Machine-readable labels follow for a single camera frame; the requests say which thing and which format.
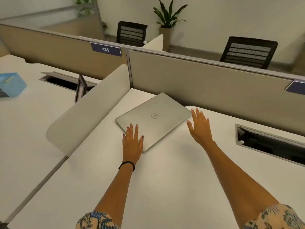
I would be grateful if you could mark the beige partition panel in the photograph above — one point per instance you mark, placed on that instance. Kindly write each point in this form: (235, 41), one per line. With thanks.
(214, 90)
(54, 52)

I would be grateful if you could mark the white curved desk divider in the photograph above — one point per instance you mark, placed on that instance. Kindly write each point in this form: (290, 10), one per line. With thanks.
(90, 109)

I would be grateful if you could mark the person's right thumb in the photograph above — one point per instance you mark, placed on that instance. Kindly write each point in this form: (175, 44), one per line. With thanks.
(190, 127)

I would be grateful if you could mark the person's right hand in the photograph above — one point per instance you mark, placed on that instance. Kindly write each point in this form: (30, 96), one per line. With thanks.
(202, 131)

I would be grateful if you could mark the person's right little finger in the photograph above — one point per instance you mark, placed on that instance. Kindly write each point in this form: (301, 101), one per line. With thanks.
(207, 123)

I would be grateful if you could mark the person's left hand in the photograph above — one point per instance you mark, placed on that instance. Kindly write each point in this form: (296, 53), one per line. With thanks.
(132, 150)

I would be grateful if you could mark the grey framed partition panel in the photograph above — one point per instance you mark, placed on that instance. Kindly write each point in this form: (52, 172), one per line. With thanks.
(78, 26)

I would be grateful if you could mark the person's left little finger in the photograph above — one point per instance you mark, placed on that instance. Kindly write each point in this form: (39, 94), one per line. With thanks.
(124, 138)

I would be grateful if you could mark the silver closed laptop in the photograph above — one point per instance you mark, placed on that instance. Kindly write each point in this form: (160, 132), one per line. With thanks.
(154, 121)

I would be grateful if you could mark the person's left middle finger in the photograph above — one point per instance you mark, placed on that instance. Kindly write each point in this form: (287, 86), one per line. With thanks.
(131, 132)

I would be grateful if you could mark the person's right forearm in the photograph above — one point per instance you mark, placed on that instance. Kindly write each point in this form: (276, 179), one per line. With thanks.
(238, 186)

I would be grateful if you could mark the green leafy plant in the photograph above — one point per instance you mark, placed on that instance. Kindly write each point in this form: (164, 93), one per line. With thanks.
(83, 4)

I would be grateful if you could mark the black wrist band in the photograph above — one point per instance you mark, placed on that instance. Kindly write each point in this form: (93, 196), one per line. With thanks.
(129, 162)

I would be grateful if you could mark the person's right floral sleeve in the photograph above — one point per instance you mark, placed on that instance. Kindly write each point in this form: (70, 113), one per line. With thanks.
(276, 218)

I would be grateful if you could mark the small white desk divider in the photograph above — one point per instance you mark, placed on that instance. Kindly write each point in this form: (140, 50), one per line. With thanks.
(154, 44)

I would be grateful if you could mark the black mesh office chair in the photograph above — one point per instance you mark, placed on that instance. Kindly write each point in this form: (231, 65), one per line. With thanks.
(131, 33)
(249, 53)

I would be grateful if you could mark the potted plant in beige pot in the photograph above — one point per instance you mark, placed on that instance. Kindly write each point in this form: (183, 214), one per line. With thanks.
(168, 19)

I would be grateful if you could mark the person's left forearm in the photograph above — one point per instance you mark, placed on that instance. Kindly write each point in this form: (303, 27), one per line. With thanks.
(114, 190)

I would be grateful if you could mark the person's floral sleeve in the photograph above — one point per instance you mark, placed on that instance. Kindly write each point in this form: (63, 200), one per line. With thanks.
(276, 218)
(97, 221)

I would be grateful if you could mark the person's left thumb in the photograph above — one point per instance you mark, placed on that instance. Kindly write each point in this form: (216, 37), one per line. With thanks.
(141, 143)

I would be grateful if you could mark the light blue tissue box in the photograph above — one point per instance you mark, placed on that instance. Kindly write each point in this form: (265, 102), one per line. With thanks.
(13, 83)

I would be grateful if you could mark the person's right middle finger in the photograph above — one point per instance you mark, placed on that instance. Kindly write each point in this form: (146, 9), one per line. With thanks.
(198, 115)

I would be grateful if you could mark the person's left floral sleeve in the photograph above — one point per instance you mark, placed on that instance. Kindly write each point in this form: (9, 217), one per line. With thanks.
(97, 221)

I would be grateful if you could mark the blue partition label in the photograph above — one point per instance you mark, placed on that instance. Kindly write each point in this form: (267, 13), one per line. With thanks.
(296, 88)
(105, 49)

